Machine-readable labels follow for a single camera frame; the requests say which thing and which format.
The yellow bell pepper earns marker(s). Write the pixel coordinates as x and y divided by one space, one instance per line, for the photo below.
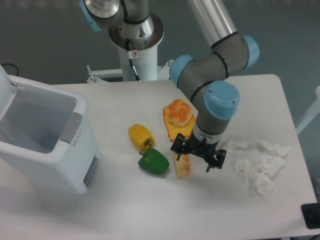
141 137

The black device at edge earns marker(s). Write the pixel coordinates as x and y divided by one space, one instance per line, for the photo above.
311 215

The crumpled tissue middle right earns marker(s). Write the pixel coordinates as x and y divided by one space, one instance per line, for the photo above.
271 164

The orange toast slice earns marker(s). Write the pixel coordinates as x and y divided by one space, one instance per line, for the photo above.
173 130

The white frame at right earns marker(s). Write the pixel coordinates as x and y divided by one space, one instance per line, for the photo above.
309 114

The rectangular bread stick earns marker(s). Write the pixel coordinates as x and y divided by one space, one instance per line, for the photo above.
182 165

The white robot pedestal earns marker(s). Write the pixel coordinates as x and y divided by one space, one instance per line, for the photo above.
136 65

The green bell pepper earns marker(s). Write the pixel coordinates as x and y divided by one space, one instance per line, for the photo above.
154 162

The crumpled tissue upper left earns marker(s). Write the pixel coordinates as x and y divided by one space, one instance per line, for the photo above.
235 144

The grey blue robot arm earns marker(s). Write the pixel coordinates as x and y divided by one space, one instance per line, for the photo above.
136 32

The white trash bin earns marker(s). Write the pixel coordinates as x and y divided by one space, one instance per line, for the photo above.
46 134

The crumpled tissue bottom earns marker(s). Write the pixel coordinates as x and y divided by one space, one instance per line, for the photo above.
263 185

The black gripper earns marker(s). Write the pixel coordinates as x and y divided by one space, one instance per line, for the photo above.
201 148

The crumpled tissue middle left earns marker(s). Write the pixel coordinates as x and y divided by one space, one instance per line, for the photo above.
243 166

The round knotted bread roll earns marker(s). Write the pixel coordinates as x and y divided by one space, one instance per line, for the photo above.
178 112

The crumpled tissue upper right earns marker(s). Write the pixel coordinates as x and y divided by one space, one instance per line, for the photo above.
275 149

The crumpled tissue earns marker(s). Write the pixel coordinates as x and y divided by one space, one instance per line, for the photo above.
243 166
263 185
275 149
271 164
235 144

